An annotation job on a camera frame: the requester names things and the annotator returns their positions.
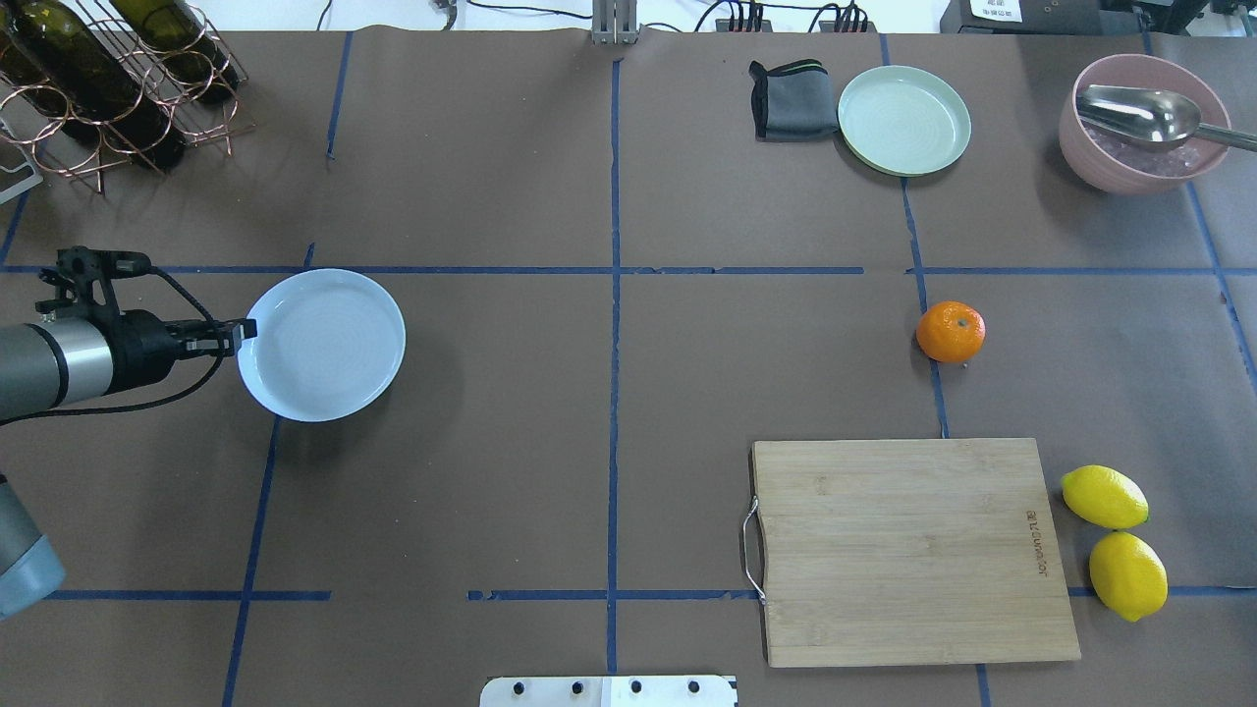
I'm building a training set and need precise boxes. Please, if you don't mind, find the aluminium frame post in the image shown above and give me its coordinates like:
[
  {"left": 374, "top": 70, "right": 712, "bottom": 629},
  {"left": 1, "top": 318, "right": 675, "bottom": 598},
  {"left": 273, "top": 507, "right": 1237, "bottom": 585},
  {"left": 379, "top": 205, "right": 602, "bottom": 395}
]
[{"left": 591, "top": 0, "right": 641, "bottom": 45}]

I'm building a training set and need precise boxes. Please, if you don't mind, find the pink bowl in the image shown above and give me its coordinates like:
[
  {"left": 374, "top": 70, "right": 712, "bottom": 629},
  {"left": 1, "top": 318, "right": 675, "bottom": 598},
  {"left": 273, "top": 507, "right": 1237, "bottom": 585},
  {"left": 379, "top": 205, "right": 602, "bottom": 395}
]
[{"left": 1057, "top": 53, "right": 1233, "bottom": 195}]

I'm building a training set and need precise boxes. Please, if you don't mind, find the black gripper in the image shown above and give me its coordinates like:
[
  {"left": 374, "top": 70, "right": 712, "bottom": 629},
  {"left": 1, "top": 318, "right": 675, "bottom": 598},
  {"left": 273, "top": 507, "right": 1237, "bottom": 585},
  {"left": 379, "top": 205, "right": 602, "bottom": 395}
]
[{"left": 103, "top": 309, "right": 256, "bottom": 386}]

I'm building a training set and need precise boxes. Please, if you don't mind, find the copper wire bottle rack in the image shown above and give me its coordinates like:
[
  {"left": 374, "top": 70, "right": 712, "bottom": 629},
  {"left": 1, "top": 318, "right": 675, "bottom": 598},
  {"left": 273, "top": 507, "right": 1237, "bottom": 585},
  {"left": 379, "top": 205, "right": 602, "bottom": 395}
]
[{"left": 3, "top": 1, "right": 256, "bottom": 192}]

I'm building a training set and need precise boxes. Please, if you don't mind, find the dark wine bottle back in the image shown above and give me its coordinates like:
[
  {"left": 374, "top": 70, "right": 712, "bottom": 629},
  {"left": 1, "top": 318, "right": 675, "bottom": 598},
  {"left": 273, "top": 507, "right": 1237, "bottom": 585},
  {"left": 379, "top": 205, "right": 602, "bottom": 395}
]
[{"left": 1, "top": 13, "right": 48, "bottom": 88}]

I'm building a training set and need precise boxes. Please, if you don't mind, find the wooden cutting board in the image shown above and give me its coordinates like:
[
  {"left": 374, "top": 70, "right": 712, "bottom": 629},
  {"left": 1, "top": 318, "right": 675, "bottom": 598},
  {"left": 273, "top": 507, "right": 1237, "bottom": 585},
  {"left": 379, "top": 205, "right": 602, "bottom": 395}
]
[{"left": 748, "top": 438, "right": 1081, "bottom": 671}]

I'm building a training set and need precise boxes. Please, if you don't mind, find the dark wine bottle front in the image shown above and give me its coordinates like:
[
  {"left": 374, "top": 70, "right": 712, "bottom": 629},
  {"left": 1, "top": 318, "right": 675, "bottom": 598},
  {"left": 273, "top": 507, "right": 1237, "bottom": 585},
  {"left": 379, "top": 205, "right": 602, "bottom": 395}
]
[{"left": 3, "top": 1, "right": 186, "bottom": 174}]

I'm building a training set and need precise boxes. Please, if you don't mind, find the yellow lemon far side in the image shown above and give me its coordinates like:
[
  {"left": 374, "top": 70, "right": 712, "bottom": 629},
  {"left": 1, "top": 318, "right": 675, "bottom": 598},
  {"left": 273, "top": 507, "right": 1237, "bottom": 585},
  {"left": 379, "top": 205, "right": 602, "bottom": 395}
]
[{"left": 1087, "top": 531, "right": 1169, "bottom": 623}]

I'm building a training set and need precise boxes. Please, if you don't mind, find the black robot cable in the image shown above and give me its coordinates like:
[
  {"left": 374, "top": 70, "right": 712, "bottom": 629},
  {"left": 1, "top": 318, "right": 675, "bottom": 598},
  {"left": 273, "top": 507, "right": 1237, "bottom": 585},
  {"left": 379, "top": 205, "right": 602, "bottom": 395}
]
[{"left": 0, "top": 267, "right": 229, "bottom": 425}]

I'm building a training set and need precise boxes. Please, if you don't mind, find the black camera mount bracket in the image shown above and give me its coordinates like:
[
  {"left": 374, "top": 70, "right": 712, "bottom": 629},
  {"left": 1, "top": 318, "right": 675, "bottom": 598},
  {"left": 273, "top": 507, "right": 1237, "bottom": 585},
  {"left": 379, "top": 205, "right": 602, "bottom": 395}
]
[{"left": 34, "top": 245, "right": 156, "bottom": 323}]

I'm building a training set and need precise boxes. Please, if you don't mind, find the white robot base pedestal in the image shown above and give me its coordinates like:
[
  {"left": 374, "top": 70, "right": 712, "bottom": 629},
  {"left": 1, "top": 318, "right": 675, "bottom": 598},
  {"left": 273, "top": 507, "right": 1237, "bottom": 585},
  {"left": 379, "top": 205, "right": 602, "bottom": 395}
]
[{"left": 479, "top": 676, "right": 739, "bottom": 706}]

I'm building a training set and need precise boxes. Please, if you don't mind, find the dark wine bottle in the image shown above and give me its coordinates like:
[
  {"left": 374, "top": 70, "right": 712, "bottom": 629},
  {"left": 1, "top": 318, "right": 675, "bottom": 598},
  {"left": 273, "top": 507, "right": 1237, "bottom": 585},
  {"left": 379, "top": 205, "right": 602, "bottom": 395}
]
[
  {"left": 1, "top": 13, "right": 48, "bottom": 88},
  {"left": 111, "top": 1, "right": 240, "bottom": 106},
  {"left": 3, "top": 1, "right": 186, "bottom": 174}
]

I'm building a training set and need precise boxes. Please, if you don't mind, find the light green plate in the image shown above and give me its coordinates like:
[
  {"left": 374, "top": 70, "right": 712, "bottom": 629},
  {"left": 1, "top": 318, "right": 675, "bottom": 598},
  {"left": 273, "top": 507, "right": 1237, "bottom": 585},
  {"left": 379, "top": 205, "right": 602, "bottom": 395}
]
[{"left": 837, "top": 65, "right": 970, "bottom": 177}]

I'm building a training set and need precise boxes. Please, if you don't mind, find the metal scoop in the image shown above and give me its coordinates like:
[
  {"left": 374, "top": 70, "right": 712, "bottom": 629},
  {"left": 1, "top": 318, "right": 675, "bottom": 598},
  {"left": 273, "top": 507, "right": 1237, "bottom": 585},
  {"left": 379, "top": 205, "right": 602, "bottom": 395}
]
[{"left": 1073, "top": 84, "right": 1256, "bottom": 151}]

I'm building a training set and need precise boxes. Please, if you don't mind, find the black power strip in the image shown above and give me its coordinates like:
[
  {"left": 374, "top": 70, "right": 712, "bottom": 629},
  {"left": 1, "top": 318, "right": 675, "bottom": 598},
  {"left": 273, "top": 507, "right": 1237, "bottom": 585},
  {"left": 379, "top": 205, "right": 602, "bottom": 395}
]
[{"left": 694, "top": 1, "right": 876, "bottom": 34}]

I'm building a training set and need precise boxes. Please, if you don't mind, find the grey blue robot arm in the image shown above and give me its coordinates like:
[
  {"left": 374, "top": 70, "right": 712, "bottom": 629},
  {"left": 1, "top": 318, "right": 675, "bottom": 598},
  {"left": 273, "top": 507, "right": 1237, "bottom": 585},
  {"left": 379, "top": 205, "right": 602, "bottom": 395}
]
[{"left": 1, "top": 309, "right": 256, "bottom": 621}]

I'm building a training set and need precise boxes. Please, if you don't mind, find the yellow lemon near board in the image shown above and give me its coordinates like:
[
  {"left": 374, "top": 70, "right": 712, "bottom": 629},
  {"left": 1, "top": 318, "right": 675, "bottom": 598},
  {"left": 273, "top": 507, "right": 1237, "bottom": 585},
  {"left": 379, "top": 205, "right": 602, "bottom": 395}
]
[{"left": 1061, "top": 464, "right": 1150, "bottom": 531}]

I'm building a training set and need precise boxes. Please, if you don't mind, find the orange fruit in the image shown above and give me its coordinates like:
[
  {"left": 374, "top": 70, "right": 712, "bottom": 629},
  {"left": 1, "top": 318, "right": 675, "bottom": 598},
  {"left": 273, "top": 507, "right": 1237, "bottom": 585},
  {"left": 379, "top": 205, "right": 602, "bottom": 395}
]
[{"left": 914, "top": 299, "right": 987, "bottom": 364}]

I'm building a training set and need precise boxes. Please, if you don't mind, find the dark grey folded cloth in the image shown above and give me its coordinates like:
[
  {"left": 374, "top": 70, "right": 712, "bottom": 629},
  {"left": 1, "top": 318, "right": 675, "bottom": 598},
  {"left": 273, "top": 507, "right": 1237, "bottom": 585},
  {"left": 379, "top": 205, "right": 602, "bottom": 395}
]
[{"left": 748, "top": 59, "right": 840, "bottom": 142}]

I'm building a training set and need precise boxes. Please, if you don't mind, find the light blue plate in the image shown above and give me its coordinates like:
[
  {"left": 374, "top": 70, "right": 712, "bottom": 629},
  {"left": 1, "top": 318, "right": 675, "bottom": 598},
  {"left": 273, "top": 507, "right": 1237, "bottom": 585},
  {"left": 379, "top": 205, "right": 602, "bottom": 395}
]
[{"left": 238, "top": 268, "right": 406, "bottom": 421}]

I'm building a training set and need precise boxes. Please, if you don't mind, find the dark wine bottle middle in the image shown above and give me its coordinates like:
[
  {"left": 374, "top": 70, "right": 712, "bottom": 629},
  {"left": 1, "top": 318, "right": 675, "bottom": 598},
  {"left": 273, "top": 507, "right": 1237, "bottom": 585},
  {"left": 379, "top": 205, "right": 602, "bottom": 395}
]
[{"left": 111, "top": 1, "right": 240, "bottom": 106}]

